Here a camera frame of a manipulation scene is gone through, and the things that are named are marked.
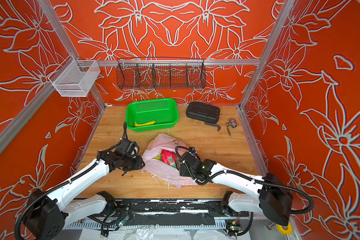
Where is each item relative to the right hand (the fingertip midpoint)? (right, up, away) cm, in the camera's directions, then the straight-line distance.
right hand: (181, 169), depth 81 cm
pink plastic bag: (-12, +1, -1) cm, 12 cm away
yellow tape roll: (+48, -23, -14) cm, 56 cm away
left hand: (-21, +3, 0) cm, 21 cm away
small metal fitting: (+38, +25, +25) cm, 52 cm away
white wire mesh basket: (-67, +53, +10) cm, 86 cm away
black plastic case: (+16, +33, +26) cm, 45 cm away
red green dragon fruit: (-7, +6, +2) cm, 10 cm away
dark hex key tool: (+24, +24, +26) cm, 43 cm away
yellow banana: (-32, +24, +23) cm, 46 cm away
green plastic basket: (-22, +31, +33) cm, 51 cm away
